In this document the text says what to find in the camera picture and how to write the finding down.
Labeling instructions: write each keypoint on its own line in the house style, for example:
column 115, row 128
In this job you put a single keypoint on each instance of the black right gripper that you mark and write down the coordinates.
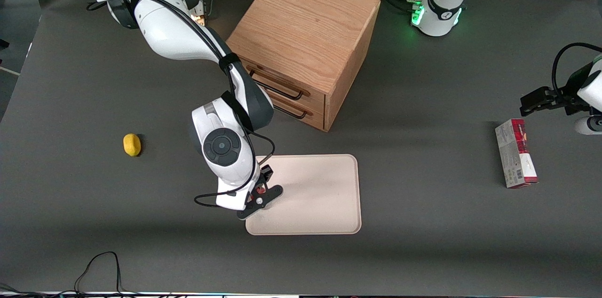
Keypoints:
column 266, row 174

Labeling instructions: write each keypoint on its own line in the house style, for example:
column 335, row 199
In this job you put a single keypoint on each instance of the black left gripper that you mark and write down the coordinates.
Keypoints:
column 556, row 99

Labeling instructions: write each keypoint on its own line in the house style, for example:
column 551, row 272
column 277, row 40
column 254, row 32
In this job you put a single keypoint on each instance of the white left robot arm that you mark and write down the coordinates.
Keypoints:
column 442, row 11

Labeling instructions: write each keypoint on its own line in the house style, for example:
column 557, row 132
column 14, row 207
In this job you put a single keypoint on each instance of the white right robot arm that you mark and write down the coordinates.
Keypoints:
column 169, row 35

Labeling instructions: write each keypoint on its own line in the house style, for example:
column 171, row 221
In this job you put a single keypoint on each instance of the beige plastic tray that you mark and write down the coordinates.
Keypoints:
column 320, row 194

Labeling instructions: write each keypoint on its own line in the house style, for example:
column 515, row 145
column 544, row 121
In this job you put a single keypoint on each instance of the grey and red carton box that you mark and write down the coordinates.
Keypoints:
column 515, row 157

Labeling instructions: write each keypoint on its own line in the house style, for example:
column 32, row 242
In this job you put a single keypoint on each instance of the wooden lower drawer front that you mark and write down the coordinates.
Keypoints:
column 305, row 117

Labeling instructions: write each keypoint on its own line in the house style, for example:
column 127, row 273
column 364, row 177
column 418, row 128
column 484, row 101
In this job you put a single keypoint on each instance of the wooden drawer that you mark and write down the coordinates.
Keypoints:
column 305, row 117
column 301, row 89

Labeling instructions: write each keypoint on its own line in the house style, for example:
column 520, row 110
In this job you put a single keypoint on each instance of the wooden upper drawer front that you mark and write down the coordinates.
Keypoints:
column 301, row 89

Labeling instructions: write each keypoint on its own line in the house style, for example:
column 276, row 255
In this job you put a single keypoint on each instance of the yellow lemon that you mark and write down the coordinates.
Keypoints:
column 132, row 145

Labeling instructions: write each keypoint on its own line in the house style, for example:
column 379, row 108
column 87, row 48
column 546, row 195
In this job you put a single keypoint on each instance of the wooden drawer cabinet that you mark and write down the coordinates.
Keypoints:
column 305, row 25

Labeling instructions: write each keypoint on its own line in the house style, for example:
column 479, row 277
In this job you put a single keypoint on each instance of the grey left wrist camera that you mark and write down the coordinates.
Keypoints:
column 588, row 125

